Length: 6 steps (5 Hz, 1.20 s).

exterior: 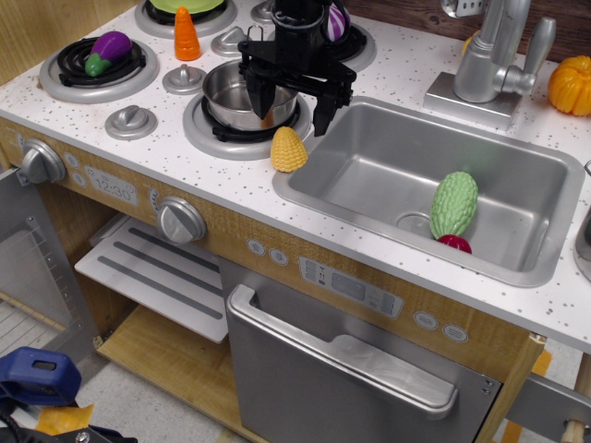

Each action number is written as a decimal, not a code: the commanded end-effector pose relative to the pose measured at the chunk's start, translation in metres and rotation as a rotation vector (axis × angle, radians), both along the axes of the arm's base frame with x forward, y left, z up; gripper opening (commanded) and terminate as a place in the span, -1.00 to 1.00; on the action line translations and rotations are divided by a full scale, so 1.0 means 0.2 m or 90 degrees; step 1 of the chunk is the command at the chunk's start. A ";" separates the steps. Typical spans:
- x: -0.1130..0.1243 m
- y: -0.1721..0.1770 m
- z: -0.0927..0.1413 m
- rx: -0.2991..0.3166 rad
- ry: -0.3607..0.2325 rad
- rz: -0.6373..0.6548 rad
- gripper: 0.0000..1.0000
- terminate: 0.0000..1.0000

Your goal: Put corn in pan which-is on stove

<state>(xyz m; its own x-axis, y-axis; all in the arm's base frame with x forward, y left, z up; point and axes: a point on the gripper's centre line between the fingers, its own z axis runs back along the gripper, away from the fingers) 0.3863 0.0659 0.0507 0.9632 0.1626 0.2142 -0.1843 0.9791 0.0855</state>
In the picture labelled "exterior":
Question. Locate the purple striped toy onion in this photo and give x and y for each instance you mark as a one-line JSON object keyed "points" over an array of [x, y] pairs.
{"points": [[338, 20]]}

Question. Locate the green toy plate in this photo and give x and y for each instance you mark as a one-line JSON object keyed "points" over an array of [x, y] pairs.
{"points": [[192, 6]]}

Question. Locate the silver stovetop knob front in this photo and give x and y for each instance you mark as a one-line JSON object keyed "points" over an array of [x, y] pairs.
{"points": [[131, 123]]}

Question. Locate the blue clamp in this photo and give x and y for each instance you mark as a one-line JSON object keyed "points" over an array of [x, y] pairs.
{"points": [[39, 377]]}

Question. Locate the silver oven dial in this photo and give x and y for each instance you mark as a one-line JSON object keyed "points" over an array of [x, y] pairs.
{"points": [[40, 163], [178, 222]]}

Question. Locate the silver oven dial left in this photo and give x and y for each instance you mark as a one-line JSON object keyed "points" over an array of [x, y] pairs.
{"points": [[40, 163]]}

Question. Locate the small steel pan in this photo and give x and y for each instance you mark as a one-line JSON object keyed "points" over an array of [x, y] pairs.
{"points": [[226, 91]]}

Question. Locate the open oven door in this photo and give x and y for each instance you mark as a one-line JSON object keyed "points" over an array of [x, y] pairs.
{"points": [[42, 305]]}

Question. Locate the white oven rack shelf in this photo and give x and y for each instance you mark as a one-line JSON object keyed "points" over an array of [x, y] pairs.
{"points": [[182, 283]]}

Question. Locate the silver dishwasher door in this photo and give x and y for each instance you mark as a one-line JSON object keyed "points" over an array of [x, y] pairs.
{"points": [[308, 372]]}

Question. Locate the front right stove burner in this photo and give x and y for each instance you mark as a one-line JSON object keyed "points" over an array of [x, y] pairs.
{"points": [[205, 133]]}

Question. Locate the silver stovetop knob middle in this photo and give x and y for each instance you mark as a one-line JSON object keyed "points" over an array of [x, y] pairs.
{"points": [[184, 80]]}

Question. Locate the purple toy eggplant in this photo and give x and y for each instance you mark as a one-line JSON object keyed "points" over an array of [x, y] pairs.
{"points": [[106, 50]]}

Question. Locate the front left stove burner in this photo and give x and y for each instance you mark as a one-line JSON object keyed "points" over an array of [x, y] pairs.
{"points": [[63, 74]]}

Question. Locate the silver oven dial right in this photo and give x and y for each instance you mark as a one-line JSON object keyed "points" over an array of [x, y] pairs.
{"points": [[178, 222]]}

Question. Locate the orange toy pumpkin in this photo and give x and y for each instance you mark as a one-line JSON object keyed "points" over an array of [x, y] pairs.
{"points": [[569, 86]]}

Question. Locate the green bumpy toy gourd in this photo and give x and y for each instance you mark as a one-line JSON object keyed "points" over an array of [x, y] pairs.
{"points": [[454, 205]]}

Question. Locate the silver toy faucet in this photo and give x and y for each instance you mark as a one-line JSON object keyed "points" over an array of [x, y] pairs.
{"points": [[488, 87]]}

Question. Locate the back left stove burner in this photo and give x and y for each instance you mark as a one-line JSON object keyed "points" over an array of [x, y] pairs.
{"points": [[161, 24]]}

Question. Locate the silver stovetop knob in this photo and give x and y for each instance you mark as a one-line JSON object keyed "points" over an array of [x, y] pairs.
{"points": [[131, 123], [226, 43], [261, 12], [184, 80]]}

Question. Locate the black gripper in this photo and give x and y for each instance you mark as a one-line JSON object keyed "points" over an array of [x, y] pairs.
{"points": [[293, 59]]}

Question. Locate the silver stovetop knob rear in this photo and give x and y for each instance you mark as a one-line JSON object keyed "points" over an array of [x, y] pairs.
{"points": [[261, 12]]}

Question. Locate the red toy radish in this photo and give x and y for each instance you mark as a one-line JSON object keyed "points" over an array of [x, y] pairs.
{"points": [[456, 242]]}

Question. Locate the orange toy carrot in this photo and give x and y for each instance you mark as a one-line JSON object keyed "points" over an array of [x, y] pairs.
{"points": [[186, 41]]}

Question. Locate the silver sink basin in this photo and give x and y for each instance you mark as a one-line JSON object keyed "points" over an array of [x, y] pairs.
{"points": [[379, 165]]}

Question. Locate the silver stovetop knob back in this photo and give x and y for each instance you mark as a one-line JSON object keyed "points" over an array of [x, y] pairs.
{"points": [[226, 43]]}

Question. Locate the yellow toy corn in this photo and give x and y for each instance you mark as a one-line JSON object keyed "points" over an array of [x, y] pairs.
{"points": [[288, 152]]}

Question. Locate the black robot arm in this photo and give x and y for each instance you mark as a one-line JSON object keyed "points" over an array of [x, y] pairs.
{"points": [[300, 7]]}

